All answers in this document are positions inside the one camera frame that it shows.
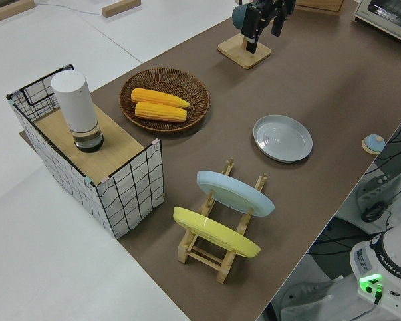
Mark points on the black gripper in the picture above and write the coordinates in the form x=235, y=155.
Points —
x=274, y=6

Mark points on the gray plate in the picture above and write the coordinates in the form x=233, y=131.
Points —
x=282, y=138

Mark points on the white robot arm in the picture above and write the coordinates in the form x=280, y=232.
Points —
x=387, y=264

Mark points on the light blue plate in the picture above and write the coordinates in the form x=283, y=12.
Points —
x=234, y=192

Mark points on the yellow plate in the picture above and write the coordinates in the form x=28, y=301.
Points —
x=214, y=230

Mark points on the wooden plate rack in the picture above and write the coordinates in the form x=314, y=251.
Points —
x=204, y=257

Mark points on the dark blue mug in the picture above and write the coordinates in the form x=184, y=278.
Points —
x=237, y=16

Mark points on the wooden mug tree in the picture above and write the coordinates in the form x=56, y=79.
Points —
x=244, y=57

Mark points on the wooden cabinet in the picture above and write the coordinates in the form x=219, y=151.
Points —
x=317, y=5

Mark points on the brown table mat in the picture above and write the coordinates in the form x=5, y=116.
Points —
x=287, y=83

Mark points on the round wicker basket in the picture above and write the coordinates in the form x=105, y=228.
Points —
x=163, y=78

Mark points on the white toaster oven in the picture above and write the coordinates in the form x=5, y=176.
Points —
x=384, y=20

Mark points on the yellow corn cob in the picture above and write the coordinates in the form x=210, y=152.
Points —
x=160, y=112
x=157, y=97

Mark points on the wooden block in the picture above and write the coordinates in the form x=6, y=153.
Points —
x=120, y=7
x=6, y=10

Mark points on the blue call bell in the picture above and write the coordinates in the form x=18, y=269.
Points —
x=373, y=142

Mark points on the white power strip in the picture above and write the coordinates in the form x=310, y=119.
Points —
x=377, y=187

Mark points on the white cylinder with glass base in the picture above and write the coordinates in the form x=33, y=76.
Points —
x=75, y=100

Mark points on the black power adapter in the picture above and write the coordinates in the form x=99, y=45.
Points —
x=372, y=213

